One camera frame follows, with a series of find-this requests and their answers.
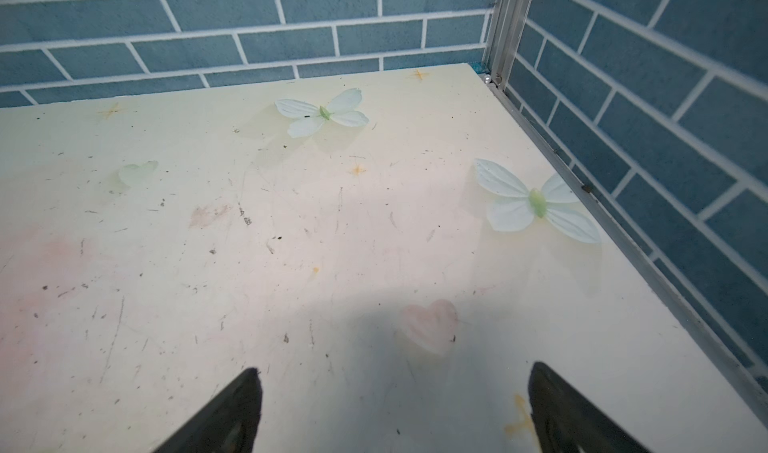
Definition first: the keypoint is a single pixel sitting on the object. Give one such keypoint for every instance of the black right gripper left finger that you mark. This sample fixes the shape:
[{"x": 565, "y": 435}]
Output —
[{"x": 229, "y": 422}]

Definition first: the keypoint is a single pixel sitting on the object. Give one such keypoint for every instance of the aluminium right base rail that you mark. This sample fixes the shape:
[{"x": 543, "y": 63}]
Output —
[{"x": 704, "y": 336}]

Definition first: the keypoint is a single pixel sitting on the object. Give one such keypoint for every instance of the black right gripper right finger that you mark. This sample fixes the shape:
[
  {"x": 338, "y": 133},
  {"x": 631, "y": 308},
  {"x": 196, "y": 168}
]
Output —
[{"x": 566, "y": 421}]

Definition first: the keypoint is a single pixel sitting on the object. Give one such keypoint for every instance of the aluminium right rear corner post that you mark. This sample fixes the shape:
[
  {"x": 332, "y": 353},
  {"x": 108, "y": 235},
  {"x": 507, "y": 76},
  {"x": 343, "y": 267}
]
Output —
[{"x": 506, "y": 27}]

